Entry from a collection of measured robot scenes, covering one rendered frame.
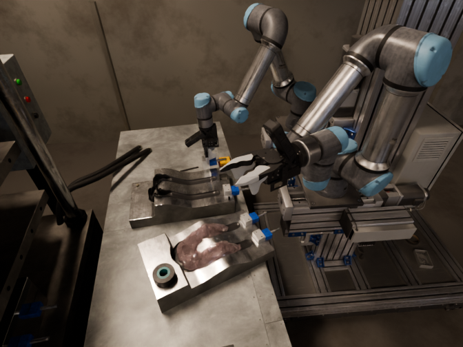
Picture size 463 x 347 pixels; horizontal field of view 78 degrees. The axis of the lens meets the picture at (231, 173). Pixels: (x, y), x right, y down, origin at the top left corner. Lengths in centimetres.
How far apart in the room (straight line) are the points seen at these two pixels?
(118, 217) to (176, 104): 192
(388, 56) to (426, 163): 77
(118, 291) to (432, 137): 143
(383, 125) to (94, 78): 278
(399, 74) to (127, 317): 118
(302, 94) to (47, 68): 254
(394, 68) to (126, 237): 122
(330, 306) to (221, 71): 227
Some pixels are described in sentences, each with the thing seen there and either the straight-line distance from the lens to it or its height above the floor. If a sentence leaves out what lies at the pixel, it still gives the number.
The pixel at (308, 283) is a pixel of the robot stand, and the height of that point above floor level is 21.
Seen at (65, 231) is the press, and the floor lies 78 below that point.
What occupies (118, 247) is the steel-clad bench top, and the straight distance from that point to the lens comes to 141.
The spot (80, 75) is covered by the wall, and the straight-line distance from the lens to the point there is 329.
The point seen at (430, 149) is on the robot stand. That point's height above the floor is 115.
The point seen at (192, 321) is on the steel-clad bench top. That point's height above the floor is 80.
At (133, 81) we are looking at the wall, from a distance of 317.
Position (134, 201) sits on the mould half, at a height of 86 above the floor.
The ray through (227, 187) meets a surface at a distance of 140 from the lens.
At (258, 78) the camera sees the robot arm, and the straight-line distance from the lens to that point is 129.
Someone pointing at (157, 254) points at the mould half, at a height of 91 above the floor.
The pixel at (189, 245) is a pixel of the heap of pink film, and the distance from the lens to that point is 122.
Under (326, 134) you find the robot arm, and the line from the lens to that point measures 80.
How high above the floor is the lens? 189
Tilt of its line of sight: 41 degrees down
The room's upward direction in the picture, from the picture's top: straight up
